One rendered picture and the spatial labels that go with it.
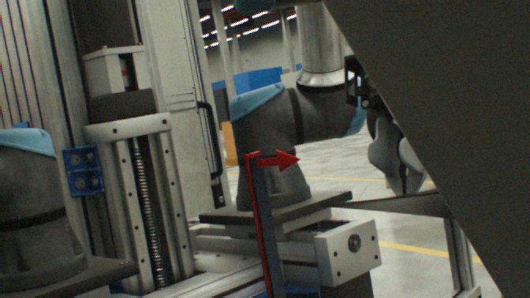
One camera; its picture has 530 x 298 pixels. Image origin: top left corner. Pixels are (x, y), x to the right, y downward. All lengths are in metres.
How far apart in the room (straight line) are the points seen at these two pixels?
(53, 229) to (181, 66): 1.78
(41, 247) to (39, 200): 0.07
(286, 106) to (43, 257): 0.54
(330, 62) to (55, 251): 0.60
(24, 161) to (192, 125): 1.77
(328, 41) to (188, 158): 1.53
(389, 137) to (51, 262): 0.53
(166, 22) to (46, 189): 1.77
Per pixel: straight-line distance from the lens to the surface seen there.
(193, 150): 2.74
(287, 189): 1.29
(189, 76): 2.78
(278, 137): 1.30
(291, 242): 1.26
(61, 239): 1.05
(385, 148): 0.74
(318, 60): 1.28
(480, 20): 0.22
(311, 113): 1.30
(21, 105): 1.35
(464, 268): 1.24
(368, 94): 0.72
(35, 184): 1.03
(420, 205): 0.74
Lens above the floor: 1.25
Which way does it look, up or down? 4 degrees down
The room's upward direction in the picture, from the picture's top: 10 degrees counter-clockwise
